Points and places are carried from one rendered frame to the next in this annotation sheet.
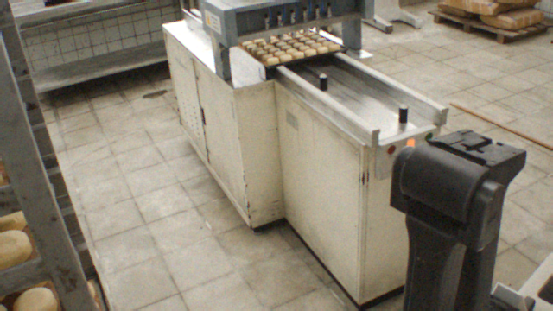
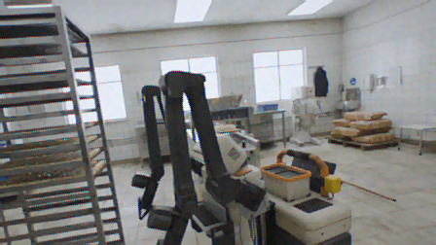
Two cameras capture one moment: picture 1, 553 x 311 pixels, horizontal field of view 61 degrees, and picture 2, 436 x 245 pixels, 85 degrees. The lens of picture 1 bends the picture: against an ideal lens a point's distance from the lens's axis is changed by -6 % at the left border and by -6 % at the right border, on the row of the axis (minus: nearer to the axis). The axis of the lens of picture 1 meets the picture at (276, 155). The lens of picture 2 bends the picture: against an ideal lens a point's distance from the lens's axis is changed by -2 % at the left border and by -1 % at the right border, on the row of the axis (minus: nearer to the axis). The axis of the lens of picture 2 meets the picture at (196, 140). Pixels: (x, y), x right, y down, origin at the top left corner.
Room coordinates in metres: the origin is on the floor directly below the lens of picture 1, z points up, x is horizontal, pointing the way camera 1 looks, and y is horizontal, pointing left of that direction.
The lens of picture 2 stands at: (-0.62, -0.71, 1.31)
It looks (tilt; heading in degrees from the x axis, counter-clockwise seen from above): 9 degrees down; 18
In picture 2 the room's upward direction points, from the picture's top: 6 degrees counter-clockwise
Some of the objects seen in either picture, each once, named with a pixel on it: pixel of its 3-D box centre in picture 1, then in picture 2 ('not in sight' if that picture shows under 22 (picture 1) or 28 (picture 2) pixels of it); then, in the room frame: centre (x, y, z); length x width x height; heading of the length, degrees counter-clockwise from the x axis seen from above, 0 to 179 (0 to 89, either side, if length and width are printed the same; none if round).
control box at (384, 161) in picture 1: (406, 152); (242, 157); (1.45, -0.45, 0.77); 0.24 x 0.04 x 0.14; 113
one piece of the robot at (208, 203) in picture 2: not in sight; (211, 222); (0.33, -0.43, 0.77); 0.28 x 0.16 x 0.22; 38
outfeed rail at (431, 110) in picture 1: (306, 41); (230, 130); (2.41, -0.20, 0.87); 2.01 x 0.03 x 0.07; 23
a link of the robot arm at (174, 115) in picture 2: not in sight; (178, 146); (0.06, -0.43, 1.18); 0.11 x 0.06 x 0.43; 39
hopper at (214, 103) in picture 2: not in sight; (218, 102); (2.25, -0.11, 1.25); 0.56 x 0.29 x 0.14; 113
